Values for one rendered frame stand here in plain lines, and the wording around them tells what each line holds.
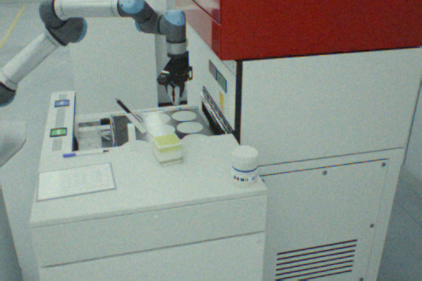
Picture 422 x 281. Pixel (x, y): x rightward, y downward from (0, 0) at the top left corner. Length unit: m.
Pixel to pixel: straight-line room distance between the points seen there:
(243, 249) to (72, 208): 0.50
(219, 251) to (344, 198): 0.71
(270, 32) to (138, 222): 0.71
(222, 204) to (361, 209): 0.86
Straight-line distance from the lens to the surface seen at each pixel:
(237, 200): 1.26
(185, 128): 1.73
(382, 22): 1.65
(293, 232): 1.89
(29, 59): 1.98
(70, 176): 1.36
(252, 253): 1.39
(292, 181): 1.74
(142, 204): 1.21
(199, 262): 1.36
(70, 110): 1.81
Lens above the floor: 1.66
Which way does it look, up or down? 25 degrees down
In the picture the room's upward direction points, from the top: straight up
